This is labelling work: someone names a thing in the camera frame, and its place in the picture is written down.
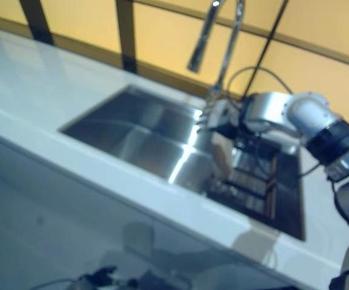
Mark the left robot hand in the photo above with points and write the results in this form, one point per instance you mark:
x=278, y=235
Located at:
x=103, y=275

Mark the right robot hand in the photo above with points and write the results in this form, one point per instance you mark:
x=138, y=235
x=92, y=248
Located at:
x=219, y=111

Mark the cream round plate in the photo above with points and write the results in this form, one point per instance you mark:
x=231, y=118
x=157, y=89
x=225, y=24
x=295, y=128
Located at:
x=221, y=154

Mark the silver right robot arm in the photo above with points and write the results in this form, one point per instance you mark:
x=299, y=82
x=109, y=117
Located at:
x=307, y=117

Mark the chrome pull-down kitchen faucet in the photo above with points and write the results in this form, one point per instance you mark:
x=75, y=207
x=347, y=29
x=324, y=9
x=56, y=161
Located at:
x=232, y=39

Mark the black sink dish rack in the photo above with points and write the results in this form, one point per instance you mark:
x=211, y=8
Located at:
x=250, y=181

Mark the white glossy cabinet door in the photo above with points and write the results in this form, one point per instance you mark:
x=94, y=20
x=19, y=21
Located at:
x=41, y=229

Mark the stainless steel kitchen sink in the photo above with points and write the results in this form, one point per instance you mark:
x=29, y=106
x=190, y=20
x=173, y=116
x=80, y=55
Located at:
x=132, y=133

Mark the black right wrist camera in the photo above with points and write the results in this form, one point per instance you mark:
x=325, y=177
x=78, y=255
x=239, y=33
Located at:
x=227, y=128

